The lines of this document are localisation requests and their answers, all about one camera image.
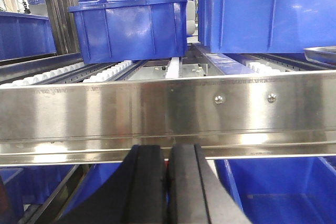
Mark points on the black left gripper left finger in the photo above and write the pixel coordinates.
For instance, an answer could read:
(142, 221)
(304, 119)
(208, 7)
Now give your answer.
(134, 193)

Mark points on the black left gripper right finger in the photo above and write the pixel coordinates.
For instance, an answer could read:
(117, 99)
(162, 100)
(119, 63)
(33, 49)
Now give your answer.
(195, 193)

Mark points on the silver metal tray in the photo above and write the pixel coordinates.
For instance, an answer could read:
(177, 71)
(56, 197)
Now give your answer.
(321, 55)

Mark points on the blue bin lower right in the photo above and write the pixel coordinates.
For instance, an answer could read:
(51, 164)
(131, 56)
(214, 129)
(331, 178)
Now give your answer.
(281, 190)

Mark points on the blue bin lower left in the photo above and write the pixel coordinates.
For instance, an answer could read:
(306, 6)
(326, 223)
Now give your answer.
(30, 185)

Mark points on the white roller track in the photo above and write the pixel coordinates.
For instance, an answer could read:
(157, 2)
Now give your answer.
(75, 73)

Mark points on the blue bin upper middle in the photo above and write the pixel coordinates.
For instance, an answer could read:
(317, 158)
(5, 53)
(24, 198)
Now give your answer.
(131, 30)

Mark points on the large blue bin upper right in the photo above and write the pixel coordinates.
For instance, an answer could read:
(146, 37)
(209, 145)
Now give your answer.
(261, 26)

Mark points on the blue bin upper left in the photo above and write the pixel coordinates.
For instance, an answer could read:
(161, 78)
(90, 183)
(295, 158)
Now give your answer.
(25, 35)

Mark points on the stainless steel shelf rail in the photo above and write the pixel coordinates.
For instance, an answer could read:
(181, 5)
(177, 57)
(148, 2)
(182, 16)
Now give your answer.
(237, 116)

